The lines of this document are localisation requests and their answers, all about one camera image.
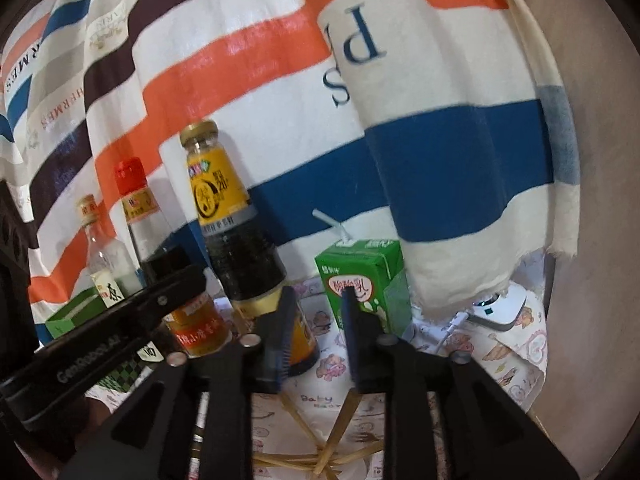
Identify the white bendy straw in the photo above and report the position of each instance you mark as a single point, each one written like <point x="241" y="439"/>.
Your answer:
<point x="330" y="222"/>

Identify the green cardboard box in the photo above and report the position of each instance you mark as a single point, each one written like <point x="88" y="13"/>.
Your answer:
<point x="70" y="317"/>

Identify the white rounded charger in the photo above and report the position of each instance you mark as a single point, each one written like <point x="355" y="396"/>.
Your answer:
<point x="505" y="310"/>

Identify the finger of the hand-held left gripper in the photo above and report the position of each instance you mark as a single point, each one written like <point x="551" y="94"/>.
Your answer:
<point x="170" y="290"/>

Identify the orange blue striped cloth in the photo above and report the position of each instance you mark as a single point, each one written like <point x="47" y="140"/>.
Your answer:
<point x="250" y="60"/>

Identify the clear glass bottle gold cap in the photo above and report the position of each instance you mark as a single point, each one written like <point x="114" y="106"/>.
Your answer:
<point x="105" y="260"/>

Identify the red cap condiment bottle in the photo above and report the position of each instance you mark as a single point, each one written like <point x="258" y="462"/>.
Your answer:
<point x="137" y="205"/>

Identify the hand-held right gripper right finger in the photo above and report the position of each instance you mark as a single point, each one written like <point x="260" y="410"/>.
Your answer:
<point x="352" y="345"/>

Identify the green milk carton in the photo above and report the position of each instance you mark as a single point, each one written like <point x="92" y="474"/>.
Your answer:
<point x="370" y="265"/>

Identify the dark sauce bottle yellow label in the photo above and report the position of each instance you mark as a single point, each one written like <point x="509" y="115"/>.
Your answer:
<point x="240" y="255"/>

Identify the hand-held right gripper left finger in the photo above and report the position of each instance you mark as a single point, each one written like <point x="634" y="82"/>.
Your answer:
<point x="282" y="345"/>

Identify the pale wooden chopstick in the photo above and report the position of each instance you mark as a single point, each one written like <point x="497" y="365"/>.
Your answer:
<point x="300" y="425"/>
<point x="285" y="459"/>
<point x="340" y="430"/>
<point x="355" y="454"/>

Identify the white bear-print cloth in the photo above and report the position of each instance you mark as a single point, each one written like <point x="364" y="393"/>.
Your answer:
<point x="500" y="360"/>

